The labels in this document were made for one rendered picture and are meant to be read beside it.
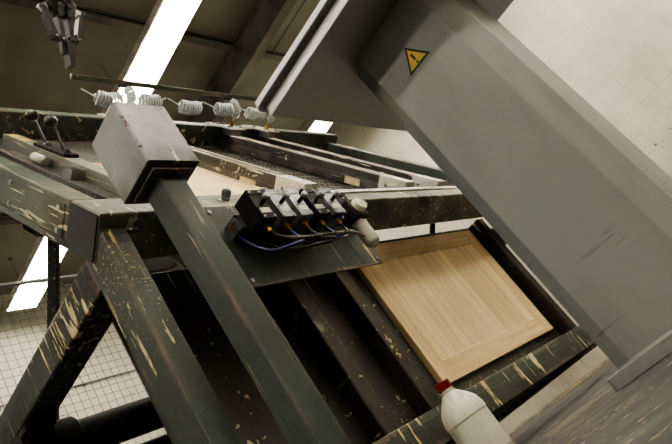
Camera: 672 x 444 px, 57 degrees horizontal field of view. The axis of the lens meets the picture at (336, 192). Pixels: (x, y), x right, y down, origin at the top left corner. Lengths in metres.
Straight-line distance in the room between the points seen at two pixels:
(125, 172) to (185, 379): 0.40
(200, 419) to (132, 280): 0.30
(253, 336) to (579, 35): 6.16
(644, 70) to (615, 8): 0.69
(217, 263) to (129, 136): 0.31
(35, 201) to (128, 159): 0.40
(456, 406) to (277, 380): 0.46
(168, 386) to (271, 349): 0.24
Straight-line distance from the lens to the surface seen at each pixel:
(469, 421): 1.35
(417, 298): 2.21
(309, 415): 1.01
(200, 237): 1.13
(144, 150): 1.20
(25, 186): 1.62
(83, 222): 1.38
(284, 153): 2.73
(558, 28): 7.02
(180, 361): 1.20
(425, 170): 3.25
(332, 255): 1.61
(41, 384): 1.65
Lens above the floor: 0.04
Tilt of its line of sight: 25 degrees up
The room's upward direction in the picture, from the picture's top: 37 degrees counter-clockwise
